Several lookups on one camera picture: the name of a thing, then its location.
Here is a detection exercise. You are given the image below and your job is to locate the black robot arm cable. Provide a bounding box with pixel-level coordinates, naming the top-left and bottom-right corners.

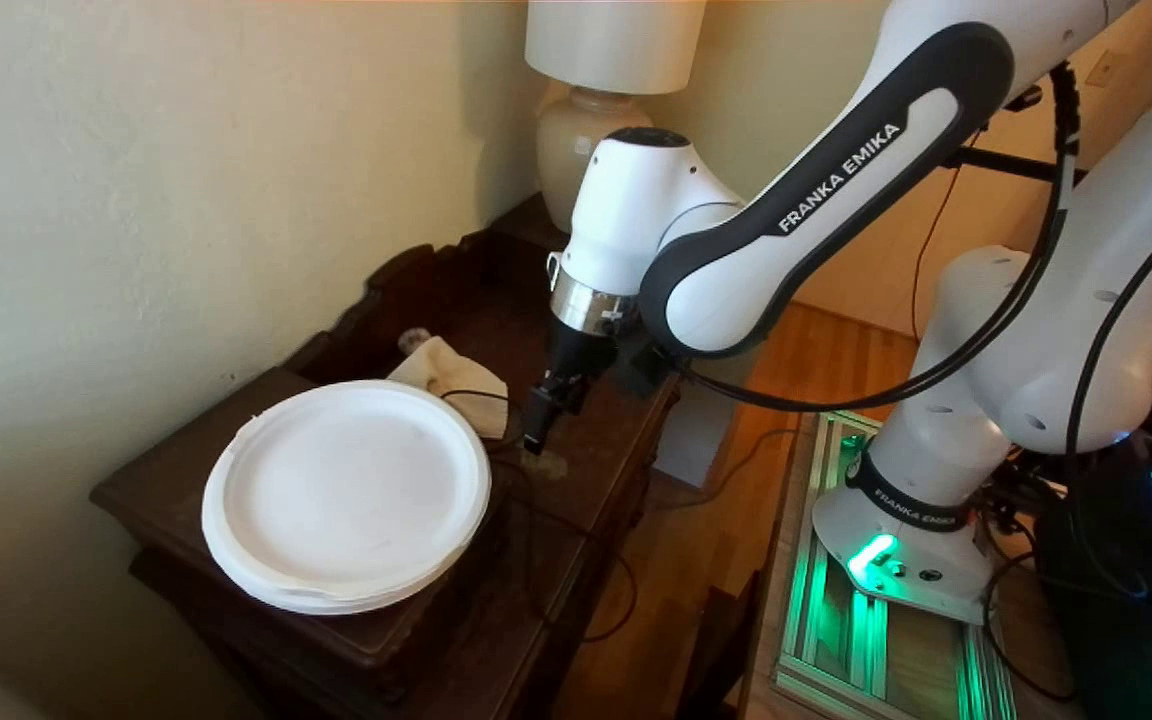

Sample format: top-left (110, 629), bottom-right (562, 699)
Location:
top-left (679, 55), bottom-right (1089, 417)

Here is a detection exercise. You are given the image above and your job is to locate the robot pedestal with green lights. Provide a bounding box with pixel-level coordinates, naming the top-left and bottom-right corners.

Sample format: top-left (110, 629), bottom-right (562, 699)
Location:
top-left (740, 405), bottom-right (1025, 720)

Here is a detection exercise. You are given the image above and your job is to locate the crumpled white cloth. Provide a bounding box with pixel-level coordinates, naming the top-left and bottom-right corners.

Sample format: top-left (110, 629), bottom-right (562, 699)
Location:
top-left (389, 332), bottom-right (515, 446)

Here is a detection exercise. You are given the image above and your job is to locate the dark wooden lamp stand box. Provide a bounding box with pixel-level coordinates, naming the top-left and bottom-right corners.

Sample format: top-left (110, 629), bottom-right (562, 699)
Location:
top-left (481, 191), bottom-right (577, 272)

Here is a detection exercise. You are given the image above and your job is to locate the beige table lamp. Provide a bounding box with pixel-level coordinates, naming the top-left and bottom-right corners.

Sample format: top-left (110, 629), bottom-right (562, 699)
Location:
top-left (523, 0), bottom-right (711, 240)

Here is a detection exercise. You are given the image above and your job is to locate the white round plate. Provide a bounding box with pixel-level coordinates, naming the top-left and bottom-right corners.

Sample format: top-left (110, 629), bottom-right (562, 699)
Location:
top-left (196, 378), bottom-right (494, 619)

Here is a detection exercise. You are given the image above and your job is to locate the thin black hanging cable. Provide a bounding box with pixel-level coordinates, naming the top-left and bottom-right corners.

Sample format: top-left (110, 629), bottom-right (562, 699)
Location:
top-left (580, 547), bottom-right (645, 653)

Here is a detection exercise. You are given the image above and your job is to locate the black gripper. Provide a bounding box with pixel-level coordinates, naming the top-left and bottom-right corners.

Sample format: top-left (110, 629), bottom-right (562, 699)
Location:
top-left (515, 321), bottom-right (616, 462)

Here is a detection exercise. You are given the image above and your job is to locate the black computer with neon light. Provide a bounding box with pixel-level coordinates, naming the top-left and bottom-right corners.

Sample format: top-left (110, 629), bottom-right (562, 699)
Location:
top-left (1037, 421), bottom-right (1152, 720)

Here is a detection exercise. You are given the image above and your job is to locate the dark wooden dresser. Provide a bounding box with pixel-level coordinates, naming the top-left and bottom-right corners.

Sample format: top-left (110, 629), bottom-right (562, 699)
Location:
top-left (88, 191), bottom-right (686, 720)

